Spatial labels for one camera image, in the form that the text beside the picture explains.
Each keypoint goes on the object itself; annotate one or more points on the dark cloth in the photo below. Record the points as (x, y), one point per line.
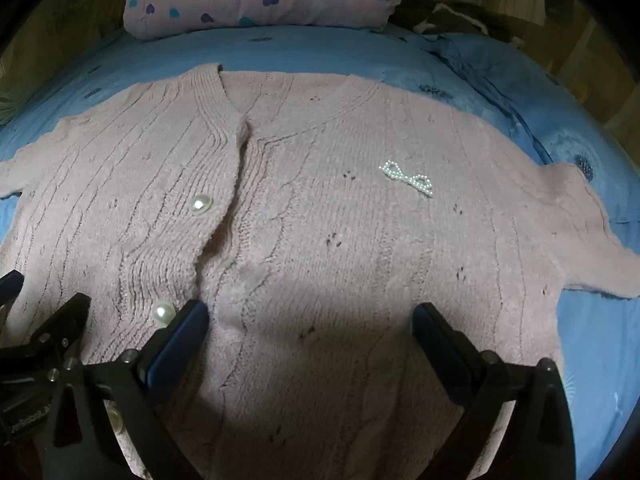
(440, 17)

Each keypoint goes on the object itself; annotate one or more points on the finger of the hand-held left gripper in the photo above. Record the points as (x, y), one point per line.
(60, 322)
(11, 287)

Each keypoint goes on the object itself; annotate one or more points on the blue dandelion print bed sheet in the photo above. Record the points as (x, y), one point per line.
(400, 62)

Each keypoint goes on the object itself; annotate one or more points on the pink knit cardigan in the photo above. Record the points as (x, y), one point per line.
(320, 200)

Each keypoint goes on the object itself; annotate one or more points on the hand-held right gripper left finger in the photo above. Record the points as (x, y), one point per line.
(179, 341)

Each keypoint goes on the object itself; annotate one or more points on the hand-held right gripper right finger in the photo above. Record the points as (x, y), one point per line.
(436, 341)

